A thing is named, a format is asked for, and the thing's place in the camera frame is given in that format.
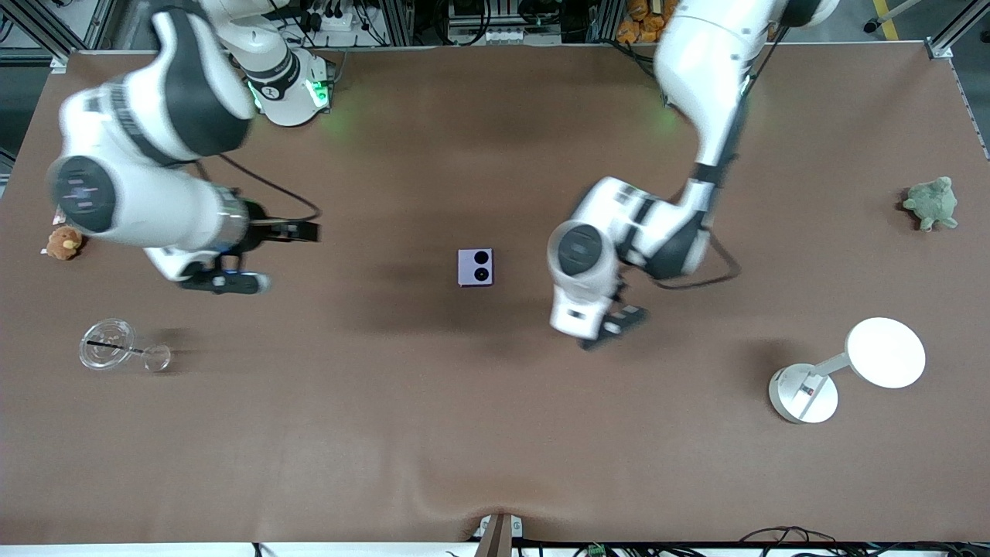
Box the black cable bundle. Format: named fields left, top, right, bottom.
left=739, top=526, right=838, bottom=557

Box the green turtle plush toy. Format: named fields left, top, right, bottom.
left=903, top=176, right=960, bottom=233

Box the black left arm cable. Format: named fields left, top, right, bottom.
left=656, top=231, right=743, bottom=292

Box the metal table edge bracket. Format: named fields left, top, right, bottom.
left=473, top=513, right=524, bottom=557

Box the white power strip with plugs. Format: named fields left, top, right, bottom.
left=304, top=6, right=366, bottom=33

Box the white round desk lamp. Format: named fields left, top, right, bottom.
left=768, top=317, right=927, bottom=425

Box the small brown plush toy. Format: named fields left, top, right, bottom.
left=42, top=224, right=87, bottom=261

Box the large clear glass cup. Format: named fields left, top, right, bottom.
left=79, top=318, right=138, bottom=371

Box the long white power strip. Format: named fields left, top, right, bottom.
left=456, top=27, right=544, bottom=45

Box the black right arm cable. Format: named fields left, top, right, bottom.
left=197, top=153, right=323, bottom=225

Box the aluminium frame post with bracket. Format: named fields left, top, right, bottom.
left=926, top=0, right=990, bottom=60
left=0, top=0, right=72, bottom=76

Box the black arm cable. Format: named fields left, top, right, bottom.
left=197, top=153, right=323, bottom=225
left=656, top=231, right=743, bottom=292

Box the orange plush toy pile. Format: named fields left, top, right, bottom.
left=616, top=0, right=675, bottom=45

